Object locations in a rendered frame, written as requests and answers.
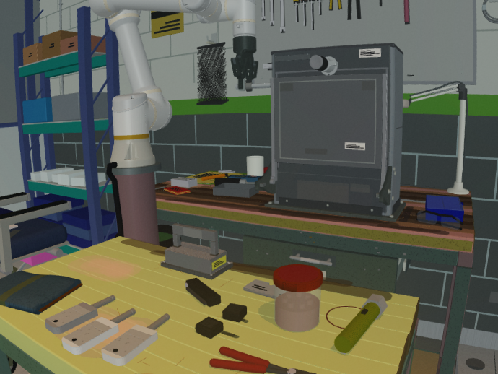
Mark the black key fob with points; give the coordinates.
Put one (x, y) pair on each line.
(234, 312)
(209, 327)

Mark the blue box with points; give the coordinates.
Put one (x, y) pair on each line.
(445, 206)

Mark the black blue marker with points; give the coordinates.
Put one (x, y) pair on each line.
(237, 180)

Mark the grey tray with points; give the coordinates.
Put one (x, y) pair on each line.
(233, 190)

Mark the grey metal stand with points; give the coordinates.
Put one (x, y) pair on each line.
(35, 214)

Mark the olive green flashlight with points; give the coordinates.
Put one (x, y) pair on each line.
(356, 327)

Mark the yellow black sign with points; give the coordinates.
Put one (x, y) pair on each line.
(167, 24)

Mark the grey hanging wrench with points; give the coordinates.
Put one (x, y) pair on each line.
(271, 11)
(263, 9)
(282, 15)

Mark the green drawer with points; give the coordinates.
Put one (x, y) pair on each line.
(350, 268)

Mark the black glasses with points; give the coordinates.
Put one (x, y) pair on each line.
(439, 222)

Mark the blue storage bin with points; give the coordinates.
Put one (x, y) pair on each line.
(37, 110)

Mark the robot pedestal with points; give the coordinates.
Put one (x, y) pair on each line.
(136, 206)

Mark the grey nest plate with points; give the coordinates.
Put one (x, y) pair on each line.
(218, 272)

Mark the pink mat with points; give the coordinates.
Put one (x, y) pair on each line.
(39, 260)

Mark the grey latch knob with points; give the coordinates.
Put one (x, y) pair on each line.
(320, 62)

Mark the grey seatback unit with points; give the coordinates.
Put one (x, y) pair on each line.
(334, 183)

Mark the white small box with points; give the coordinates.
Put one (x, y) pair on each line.
(38, 176)
(66, 179)
(54, 174)
(87, 179)

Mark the long grey side pin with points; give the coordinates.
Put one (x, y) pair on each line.
(262, 84)

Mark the red orange pad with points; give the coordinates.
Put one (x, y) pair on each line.
(177, 190)

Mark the dark blue cushion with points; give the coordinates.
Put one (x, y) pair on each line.
(39, 237)

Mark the grey storage bin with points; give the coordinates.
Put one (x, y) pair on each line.
(74, 107)

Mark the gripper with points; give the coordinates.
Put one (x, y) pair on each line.
(245, 46)

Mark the yellow top work table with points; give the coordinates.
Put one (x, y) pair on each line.
(155, 296)

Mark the grey tray table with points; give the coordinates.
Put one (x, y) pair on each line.
(327, 120)

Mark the white desk lamp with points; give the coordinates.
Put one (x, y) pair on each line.
(461, 148)

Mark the yellow black book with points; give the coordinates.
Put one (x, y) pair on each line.
(204, 177)

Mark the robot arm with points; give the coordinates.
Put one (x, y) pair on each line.
(132, 116)

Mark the light grey small box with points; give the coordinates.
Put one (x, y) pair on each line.
(183, 182)

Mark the black rectangular block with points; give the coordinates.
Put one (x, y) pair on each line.
(202, 292)

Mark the white cup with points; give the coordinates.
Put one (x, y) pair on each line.
(255, 165)

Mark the blue shelf unit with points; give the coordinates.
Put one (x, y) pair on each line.
(86, 116)

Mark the large cardboard box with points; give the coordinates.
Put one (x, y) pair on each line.
(58, 43)

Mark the red lid jar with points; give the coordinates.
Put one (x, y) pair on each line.
(297, 299)

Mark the small cardboard box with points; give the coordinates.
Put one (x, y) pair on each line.
(32, 54)

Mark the dark blue crate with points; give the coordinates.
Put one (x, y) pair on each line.
(83, 227)

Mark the grey tag plate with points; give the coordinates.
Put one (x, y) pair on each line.
(258, 289)

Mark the wooden top green workbench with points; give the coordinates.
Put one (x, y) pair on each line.
(311, 229)

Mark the white tool board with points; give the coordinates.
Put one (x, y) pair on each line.
(435, 46)

